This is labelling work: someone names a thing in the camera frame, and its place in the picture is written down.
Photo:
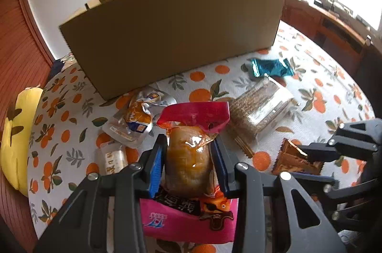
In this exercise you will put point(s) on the clear bread packet orange label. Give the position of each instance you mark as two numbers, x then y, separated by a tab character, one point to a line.
137	118

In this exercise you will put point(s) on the brown cardboard box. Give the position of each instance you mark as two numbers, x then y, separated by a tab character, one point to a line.
179	32

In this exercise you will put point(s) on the bread packet with red top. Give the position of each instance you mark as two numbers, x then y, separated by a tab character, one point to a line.
188	157

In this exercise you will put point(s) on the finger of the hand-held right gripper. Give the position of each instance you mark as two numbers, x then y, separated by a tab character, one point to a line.
346	199
352	139

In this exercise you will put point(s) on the clear cracker packet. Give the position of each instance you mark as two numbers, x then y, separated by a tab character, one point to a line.
256	109

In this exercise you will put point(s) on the long wooden cabinet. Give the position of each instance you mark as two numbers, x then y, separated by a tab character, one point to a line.
325	29

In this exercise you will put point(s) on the yellow plush toy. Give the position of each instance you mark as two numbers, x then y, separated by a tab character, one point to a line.
18	136

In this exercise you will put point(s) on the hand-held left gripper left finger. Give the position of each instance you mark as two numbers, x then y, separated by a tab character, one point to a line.
156	169

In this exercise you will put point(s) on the small clear snack packet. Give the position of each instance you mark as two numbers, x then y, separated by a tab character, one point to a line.
112	160

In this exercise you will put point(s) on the pink snack packet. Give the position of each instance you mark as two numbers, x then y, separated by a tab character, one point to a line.
167	220

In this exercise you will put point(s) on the orange fruit print tablecloth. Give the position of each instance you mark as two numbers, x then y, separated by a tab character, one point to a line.
298	88

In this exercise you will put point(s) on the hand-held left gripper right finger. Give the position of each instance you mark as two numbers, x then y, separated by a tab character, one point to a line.
219	165

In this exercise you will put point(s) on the teal snack packet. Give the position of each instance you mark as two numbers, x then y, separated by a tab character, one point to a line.
271	67

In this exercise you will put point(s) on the wooden slatted wardrobe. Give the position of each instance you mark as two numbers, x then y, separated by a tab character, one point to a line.
21	41

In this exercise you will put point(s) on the brown orange snack packet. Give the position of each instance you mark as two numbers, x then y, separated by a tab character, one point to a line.
292	162

